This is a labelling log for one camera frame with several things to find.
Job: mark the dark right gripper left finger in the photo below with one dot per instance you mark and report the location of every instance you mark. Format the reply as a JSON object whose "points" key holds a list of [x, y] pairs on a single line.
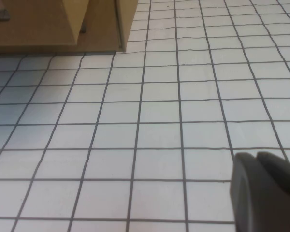
{"points": [[246, 198]]}

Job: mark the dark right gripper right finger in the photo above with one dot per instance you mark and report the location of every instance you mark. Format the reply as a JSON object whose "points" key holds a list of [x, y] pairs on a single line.
{"points": [[282, 176]]}

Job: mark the brown cardboard shoe box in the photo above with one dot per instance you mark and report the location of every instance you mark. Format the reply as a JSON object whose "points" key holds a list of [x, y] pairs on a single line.
{"points": [[38, 29]]}

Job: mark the white grid-pattern tablecloth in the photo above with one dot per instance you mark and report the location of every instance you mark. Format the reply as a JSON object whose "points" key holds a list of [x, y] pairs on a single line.
{"points": [[159, 120]]}

